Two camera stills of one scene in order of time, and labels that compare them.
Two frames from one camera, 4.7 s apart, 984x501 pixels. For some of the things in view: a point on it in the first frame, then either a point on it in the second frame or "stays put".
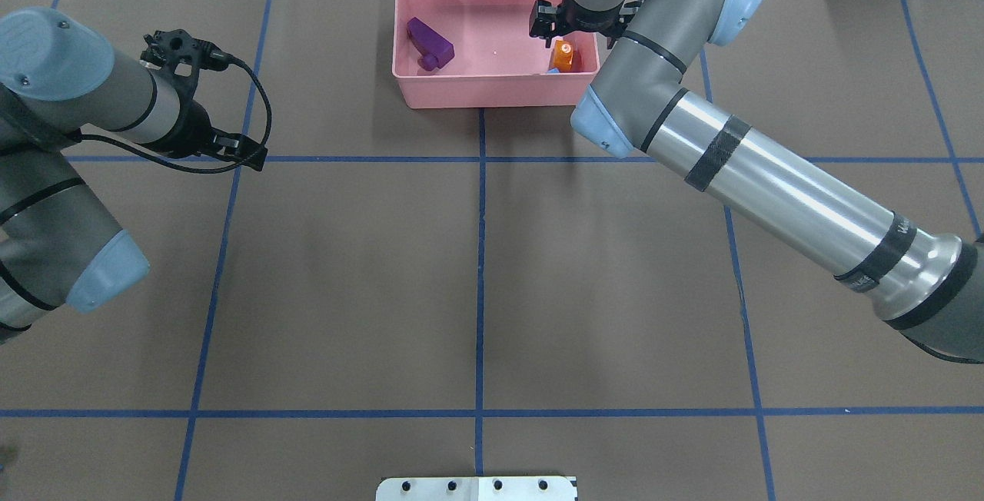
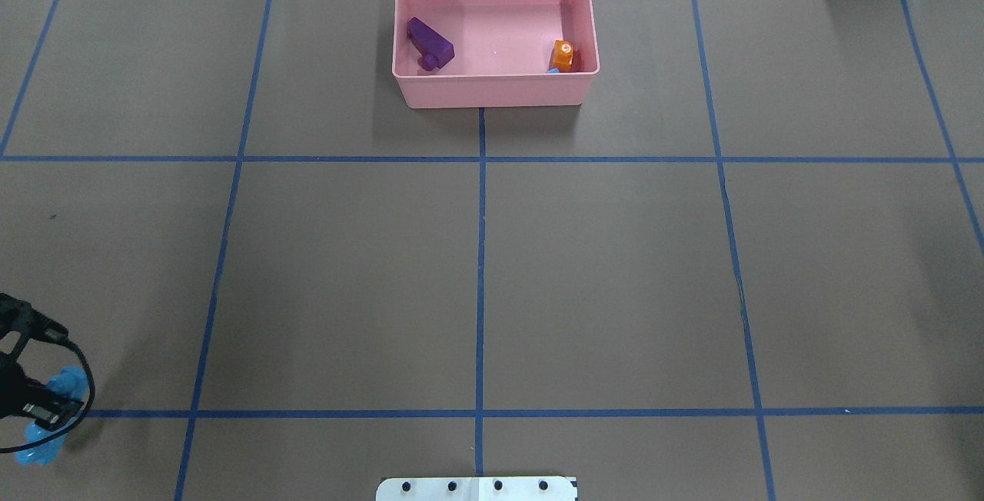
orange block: [563, 54] stays put
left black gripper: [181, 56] -> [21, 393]
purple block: [434, 50] stays put
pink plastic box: [483, 6] stays put
